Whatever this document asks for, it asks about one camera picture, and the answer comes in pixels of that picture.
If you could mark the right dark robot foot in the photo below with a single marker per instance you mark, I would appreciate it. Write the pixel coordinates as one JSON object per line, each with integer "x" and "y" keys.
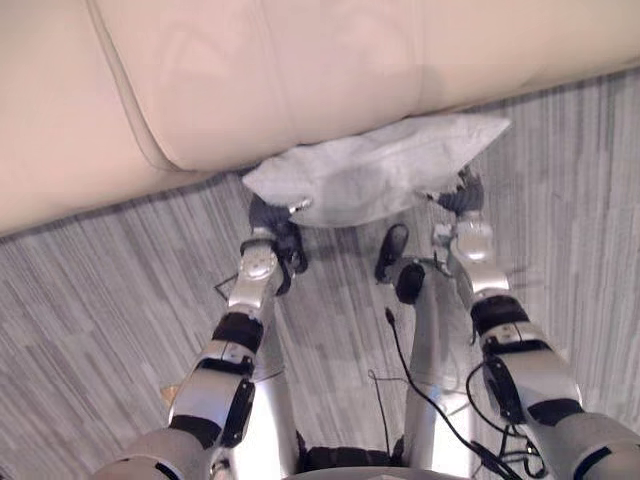
{"x": 400, "y": 265}

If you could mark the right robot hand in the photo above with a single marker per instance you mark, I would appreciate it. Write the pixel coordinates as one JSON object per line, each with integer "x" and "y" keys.
{"x": 467, "y": 197}

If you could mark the silver robot leg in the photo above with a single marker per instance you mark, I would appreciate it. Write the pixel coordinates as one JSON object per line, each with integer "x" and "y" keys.
{"x": 430, "y": 350}
{"x": 272, "y": 400}

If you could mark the beige leather sofa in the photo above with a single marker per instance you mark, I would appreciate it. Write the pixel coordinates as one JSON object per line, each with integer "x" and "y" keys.
{"x": 250, "y": 75}

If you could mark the left silver robot leg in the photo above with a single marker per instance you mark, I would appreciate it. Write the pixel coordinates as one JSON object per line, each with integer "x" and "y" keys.
{"x": 272, "y": 400}

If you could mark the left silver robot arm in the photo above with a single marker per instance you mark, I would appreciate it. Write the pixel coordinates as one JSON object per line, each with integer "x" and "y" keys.
{"x": 215, "y": 390}

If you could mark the left dark robot foot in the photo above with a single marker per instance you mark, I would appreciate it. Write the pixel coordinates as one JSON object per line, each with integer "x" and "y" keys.
{"x": 292, "y": 250}

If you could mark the light grey square cushion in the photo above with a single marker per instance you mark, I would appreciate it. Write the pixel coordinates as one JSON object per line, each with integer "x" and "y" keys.
{"x": 370, "y": 165}

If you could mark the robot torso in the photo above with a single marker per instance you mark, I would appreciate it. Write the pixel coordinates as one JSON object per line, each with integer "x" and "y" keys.
{"x": 350, "y": 457}

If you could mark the right silver robot leg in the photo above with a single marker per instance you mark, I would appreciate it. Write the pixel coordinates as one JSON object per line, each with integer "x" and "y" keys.
{"x": 430, "y": 350}

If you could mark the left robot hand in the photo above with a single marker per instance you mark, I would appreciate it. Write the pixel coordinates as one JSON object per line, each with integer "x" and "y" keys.
{"x": 267, "y": 215}

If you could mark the dark robot foot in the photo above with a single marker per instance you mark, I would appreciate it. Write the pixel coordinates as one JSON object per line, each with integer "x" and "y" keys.
{"x": 400, "y": 265}
{"x": 292, "y": 250}

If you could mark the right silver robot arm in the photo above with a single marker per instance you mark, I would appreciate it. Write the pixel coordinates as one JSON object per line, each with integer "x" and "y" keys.
{"x": 525, "y": 370}

